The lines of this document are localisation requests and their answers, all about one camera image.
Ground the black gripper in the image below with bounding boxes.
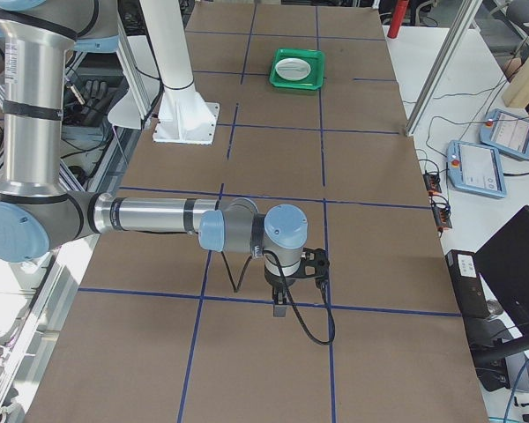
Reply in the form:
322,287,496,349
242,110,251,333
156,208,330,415
264,268,303,317

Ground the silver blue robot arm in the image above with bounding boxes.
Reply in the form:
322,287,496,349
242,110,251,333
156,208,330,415
0,1,308,316

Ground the orange circuit board lower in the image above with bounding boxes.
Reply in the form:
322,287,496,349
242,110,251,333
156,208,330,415
431,203,452,231

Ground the orange circuit board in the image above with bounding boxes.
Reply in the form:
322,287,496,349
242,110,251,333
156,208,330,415
431,203,452,231
422,172,442,196

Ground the black computer box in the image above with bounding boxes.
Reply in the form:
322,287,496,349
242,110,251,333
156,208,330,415
445,249,490,319

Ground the orange circuit board upper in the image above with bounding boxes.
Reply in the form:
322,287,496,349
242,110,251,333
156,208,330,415
422,172,442,196

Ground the brown paper table cover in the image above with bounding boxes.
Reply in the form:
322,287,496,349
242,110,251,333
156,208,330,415
26,2,488,422

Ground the black monitor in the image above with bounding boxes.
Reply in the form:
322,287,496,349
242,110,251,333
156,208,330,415
465,205,529,391

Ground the near blue teach pendant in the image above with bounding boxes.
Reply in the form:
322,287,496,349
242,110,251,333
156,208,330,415
446,140,507,198

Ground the blue teach pendant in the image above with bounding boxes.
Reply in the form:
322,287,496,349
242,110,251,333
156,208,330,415
446,140,507,198
480,108,529,160

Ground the green plastic tray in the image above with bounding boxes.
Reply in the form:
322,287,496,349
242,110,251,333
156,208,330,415
269,48,325,91

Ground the black glove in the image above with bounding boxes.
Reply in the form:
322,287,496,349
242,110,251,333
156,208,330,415
63,79,115,127

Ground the far blue teach pendant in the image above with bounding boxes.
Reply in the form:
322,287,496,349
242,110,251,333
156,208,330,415
480,108,529,160

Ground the red cylinder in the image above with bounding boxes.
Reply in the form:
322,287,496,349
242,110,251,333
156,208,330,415
387,0,409,39

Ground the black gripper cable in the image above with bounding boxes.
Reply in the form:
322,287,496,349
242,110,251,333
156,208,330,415
221,249,337,346

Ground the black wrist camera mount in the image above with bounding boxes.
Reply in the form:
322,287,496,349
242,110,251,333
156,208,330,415
298,248,330,285

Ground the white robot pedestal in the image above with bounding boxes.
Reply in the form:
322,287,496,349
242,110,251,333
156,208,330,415
140,0,220,145

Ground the blue cable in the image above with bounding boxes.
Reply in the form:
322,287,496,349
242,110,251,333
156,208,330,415
502,352,529,423

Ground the aluminium table edge rail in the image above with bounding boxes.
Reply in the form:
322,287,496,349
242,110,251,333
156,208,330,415
0,127,149,423

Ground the aluminium frame post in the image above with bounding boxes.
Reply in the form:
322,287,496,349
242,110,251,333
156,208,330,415
405,0,482,137

